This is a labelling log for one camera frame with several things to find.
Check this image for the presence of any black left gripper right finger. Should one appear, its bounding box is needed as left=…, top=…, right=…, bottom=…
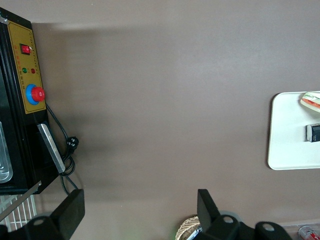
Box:
left=195, top=188, right=294, bottom=240

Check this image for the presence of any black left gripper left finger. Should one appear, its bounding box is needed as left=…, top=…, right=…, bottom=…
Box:
left=0, top=188, right=86, bottom=240

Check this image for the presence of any cream plastic tray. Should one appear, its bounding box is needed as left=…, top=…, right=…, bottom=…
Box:
left=267, top=91, right=320, bottom=171

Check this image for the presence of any wicker basket with foil trays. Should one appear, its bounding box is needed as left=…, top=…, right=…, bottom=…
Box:
left=177, top=215, right=202, bottom=240

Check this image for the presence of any stack of foil trays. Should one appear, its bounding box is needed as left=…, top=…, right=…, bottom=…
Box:
left=185, top=224, right=203, bottom=240

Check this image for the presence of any clear acrylic bottle rack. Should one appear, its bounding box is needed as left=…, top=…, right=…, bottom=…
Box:
left=281, top=223, right=320, bottom=240

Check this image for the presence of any red cola bottle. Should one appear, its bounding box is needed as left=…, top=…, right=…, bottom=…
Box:
left=298, top=224, right=320, bottom=240

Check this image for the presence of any small black snack box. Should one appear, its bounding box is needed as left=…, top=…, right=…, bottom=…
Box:
left=305, top=122, right=320, bottom=143

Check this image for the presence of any triangle sandwich in wrapper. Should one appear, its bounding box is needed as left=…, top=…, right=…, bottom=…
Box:
left=299, top=90, right=320, bottom=113

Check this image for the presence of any white wire rack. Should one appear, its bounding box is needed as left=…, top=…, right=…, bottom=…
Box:
left=0, top=193, right=38, bottom=233

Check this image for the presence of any black machine power cable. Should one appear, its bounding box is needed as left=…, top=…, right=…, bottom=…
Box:
left=45, top=101, right=81, bottom=196

